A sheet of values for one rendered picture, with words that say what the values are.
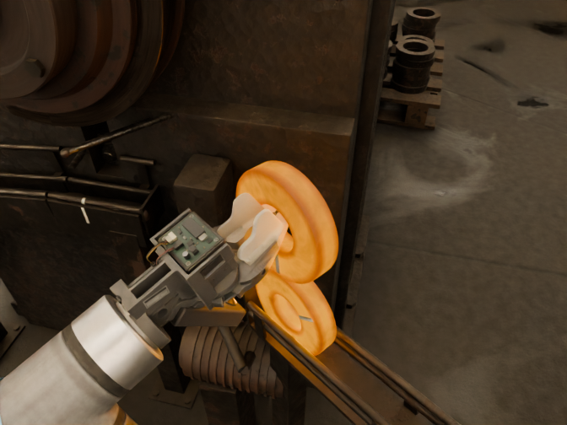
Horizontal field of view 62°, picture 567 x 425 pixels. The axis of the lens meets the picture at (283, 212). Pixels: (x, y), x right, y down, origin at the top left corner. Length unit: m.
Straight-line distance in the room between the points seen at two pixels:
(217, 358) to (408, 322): 0.85
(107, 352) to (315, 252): 0.23
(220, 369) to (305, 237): 0.46
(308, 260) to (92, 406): 0.26
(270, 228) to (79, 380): 0.24
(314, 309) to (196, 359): 0.34
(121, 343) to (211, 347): 0.45
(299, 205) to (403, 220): 1.46
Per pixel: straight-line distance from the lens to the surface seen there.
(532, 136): 2.65
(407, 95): 2.48
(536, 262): 1.96
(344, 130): 0.80
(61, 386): 0.49
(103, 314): 0.49
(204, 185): 0.80
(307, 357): 0.71
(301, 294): 0.66
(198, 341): 0.93
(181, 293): 0.50
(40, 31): 0.66
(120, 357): 0.48
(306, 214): 0.50
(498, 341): 1.67
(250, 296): 0.78
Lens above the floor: 1.30
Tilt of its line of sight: 43 degrees down
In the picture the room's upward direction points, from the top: straight up
